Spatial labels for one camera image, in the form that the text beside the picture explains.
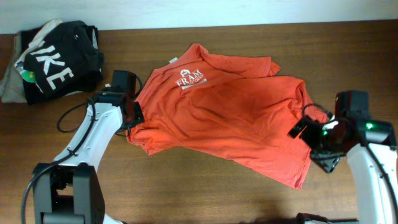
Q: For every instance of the grey beige folded garment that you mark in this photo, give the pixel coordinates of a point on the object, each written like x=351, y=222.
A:
x=12, y=90

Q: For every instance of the white green printed folded garment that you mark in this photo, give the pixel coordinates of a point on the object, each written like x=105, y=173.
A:
x=26, y=73

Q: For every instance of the black folded garment underneath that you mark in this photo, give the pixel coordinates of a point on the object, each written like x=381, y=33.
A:
x=32, y=93

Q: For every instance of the red orange t-shirt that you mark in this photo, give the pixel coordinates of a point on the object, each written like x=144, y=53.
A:
x=236, y=108

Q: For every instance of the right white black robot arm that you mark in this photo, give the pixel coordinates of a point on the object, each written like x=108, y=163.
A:
x=369, y=146

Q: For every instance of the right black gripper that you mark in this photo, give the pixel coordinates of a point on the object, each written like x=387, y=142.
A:
x=324, y=160

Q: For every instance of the black folded shirt white letters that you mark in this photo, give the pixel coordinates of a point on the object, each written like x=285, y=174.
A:
x=66, y=60

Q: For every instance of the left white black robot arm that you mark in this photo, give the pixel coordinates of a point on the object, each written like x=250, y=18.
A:
x=67, y=190

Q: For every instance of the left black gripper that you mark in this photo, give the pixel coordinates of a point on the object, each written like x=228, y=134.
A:
x=138, y=116

